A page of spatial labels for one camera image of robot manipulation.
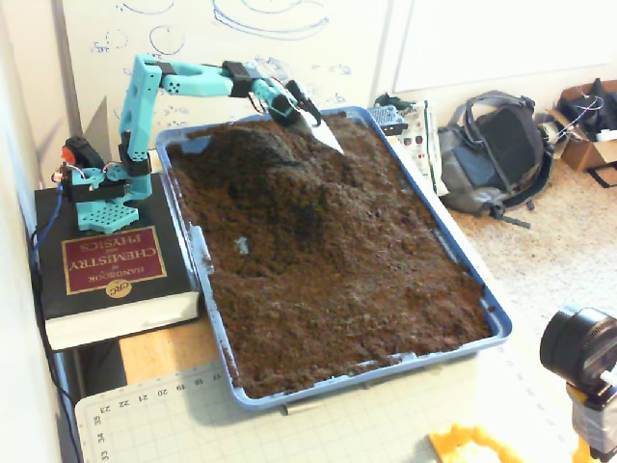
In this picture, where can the black round camera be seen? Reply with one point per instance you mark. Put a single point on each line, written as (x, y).
(578, 342)

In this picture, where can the black chemistry physics handbook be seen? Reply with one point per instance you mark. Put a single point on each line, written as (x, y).
(115, 260)

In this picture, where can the whiteboard with blue drawings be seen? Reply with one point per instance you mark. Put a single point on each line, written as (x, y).
(289, 38)

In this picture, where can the brown soil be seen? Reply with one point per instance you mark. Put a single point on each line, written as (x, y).
(337, 265)

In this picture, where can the grey backpack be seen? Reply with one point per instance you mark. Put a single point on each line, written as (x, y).
(501, 140)

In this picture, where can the blue plastic tray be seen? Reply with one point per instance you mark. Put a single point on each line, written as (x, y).
(501, 332)

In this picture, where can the small metal bar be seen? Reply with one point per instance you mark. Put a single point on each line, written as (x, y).
(301, 408)

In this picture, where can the blank whiteboard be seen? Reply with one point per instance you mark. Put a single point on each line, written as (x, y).
(506, 38)

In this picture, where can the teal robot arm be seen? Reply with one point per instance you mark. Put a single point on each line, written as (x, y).
(140, 106)

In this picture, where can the brown cardboard box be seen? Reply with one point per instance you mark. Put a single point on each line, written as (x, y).
(585, 152)

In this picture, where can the black fabric bundle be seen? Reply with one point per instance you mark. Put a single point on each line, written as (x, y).
(590, 108)

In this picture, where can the white electronics board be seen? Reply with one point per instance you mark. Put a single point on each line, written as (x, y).
(424, 144)

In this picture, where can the dark green cloth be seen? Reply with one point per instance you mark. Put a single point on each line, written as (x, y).
(388, 100)

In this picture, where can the pale green cutting mat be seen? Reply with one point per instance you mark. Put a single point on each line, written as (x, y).
(289, 434)

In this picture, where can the yellow plastic object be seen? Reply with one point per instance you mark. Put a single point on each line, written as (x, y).
(453, 441)

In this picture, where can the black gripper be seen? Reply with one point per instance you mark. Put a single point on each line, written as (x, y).
(295, 112)

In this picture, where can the yellow taped camera stand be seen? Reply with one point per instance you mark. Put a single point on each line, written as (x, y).
(593, 424)

